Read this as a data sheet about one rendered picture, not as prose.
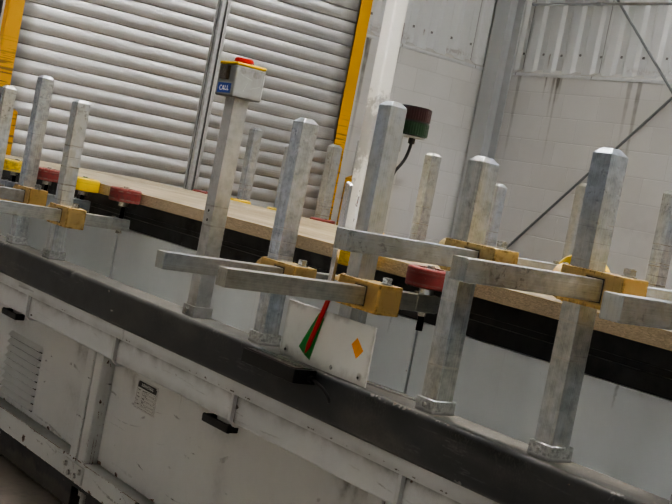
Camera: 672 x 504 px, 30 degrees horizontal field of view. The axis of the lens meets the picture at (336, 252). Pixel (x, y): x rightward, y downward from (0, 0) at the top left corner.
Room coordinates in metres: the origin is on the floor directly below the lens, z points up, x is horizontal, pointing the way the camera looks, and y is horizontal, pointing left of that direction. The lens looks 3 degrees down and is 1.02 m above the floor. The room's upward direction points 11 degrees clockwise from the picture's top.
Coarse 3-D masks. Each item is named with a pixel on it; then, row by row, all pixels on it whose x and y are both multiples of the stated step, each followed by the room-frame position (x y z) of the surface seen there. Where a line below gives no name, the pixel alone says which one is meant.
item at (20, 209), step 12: (0, 204) 2.99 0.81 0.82; (12, 204) 3.01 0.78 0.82; (24, 204) 3.02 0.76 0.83; (24, 216) 3.03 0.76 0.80; (36, 216) 3.04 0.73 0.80; (48, 216) 3.06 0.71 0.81; (60, 216) 3.08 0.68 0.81; (96, 216) 3.14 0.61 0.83; (108, 216) 3.18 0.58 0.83; (108, 228) 3.16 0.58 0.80; (120, 228) 3.18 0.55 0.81
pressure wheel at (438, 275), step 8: (408, 272) 2.16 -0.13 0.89; (416, 272) 2.14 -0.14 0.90; (424, 272) 2.14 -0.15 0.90; (432, 272) 2.13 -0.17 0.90; (440, 272) 2.14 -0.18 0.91; (408, 280) 2.16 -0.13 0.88; (416, 280) 2.14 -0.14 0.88; (424, 280) 2.14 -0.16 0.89; (432, 280) 2.13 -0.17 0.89; (440, 280) 2.14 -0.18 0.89; (424, 288) 2.14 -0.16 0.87; (432, 288) 2.13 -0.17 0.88; (440, 288) 2.14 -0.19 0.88; (416, 328) 2.17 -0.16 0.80
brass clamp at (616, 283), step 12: (564, 264) 1.74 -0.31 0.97; (588, 276) 1.70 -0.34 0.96; (600, 276) 1.68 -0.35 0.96; (612, 276) 1.66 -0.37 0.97; (612, 288) 1.66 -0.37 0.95; (624, 288) 1.65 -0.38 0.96; (636, 288) 1.66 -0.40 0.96; (564, 300) 1.73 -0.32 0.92; (576, 300) 1.71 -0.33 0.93; (600, 300) 1.67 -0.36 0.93
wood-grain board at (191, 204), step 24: (144, 192) 3.35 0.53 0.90; (168, 192) 3.74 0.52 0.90; (192, 192) 4.23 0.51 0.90; (192, 216) 2.99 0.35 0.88; (240, 216) 2.99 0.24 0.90; (264, 216) 3.29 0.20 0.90; (312, 240) 2.58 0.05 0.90; (384, 264) 2.38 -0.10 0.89; (408, 264) 2.33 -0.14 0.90; (432, 264) 2.46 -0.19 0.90; (480, 288) 2.16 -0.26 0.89; (504, 288) 2.12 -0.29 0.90; (552, 312) 2.02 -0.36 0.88; (624, 336) 1.90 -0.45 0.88; (648, 336) 1.86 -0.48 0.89
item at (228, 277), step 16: (224, 272) 1.92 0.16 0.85; (240, 272) 1.93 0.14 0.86; (256, 272) 1.95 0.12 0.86; (240, 288) 1.93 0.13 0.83; (256, 288) 1.95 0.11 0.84; (272, 288) 1.97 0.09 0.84; (288, 288) 1.99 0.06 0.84; (304, 288) 2.00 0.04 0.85; (320, 288) 2.02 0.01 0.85; (336, 288) 2.04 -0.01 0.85; (352, 288) 2.06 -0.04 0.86; (400, 304) 2.12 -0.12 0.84; (416, 304) 2.14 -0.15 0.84; (432, 304) 2.16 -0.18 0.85
